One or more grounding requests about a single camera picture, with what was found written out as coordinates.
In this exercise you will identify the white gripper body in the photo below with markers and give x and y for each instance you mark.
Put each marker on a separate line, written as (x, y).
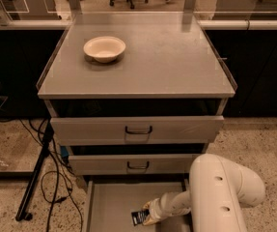
(157, 210)

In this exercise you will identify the dark blue rxbar wrapper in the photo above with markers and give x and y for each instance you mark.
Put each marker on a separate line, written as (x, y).
(139, 217)

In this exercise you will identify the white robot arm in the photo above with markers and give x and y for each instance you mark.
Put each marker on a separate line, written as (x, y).
(218, 189)

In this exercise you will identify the bottom grey open drawer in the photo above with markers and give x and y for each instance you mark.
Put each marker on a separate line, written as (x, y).
(111, 201)

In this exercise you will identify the middle grey drawer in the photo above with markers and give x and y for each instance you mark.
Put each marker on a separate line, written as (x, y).
(131, 164)

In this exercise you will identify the top grey drawer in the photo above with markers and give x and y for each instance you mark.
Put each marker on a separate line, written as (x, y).
(136, 130)

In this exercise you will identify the grey drawer cabinet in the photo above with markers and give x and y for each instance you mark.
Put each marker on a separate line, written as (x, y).
(168, 69)

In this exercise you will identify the black tripod leg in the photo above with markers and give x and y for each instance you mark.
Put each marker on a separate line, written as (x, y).
(22, 213)

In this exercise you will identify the white paper bowl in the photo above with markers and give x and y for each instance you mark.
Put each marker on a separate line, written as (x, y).
(104, 49)

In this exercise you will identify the white horizontal rail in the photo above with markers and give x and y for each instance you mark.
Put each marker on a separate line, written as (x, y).
(205, 24)

